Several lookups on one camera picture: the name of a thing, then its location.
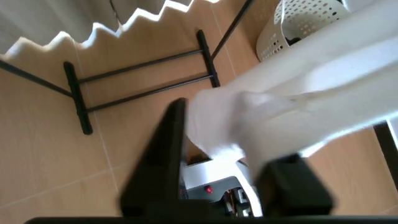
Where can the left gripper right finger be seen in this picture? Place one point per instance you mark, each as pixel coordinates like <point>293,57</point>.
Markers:
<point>292,186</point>

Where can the black clothes rack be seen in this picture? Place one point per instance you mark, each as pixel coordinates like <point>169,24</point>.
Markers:
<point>77,93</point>

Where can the white printed t-shirt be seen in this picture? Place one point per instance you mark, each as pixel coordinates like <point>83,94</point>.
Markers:
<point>280,118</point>

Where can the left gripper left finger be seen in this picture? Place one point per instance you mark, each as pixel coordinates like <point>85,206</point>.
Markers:
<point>155,174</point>

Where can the beige curtain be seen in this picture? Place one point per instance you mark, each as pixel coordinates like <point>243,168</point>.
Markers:
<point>46,18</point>

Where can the white laundry basket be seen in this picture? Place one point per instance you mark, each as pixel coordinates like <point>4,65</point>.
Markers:
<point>280,37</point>

